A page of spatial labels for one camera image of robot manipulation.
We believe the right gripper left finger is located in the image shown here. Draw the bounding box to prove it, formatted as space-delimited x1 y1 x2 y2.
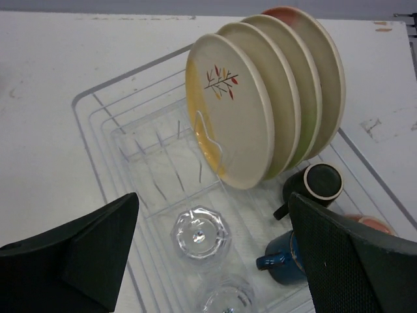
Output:
1 192 139 312

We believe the cream plate yellow patch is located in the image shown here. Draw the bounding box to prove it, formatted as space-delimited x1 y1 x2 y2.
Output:
185 33 274 190

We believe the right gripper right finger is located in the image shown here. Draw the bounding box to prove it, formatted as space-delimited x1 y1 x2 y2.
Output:
289 193 416 312

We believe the clear glass far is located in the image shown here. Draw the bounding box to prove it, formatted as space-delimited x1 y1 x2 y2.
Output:
170 206 232 266

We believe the cream plate orange patch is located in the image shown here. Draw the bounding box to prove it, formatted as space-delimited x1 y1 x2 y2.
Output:
263 6 346 158

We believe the blue mug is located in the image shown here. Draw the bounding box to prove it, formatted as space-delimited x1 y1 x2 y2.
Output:
255 230 307 286

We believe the white wire dish rack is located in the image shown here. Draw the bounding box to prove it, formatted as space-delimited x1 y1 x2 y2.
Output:
70 44 400 313

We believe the pink mug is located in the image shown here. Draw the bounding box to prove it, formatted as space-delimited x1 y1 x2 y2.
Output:
344 214 397 236

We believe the black mug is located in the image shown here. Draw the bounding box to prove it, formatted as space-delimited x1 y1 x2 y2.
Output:
273 162 343 220

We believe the clear glass near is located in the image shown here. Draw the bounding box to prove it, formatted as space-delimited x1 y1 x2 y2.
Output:
195 275 258 312

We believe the clear glass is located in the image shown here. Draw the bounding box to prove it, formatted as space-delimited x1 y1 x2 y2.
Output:
170 206 232 266
195 275 258 312

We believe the cream plate green patch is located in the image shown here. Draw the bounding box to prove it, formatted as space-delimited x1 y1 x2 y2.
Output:
217 22 301 180

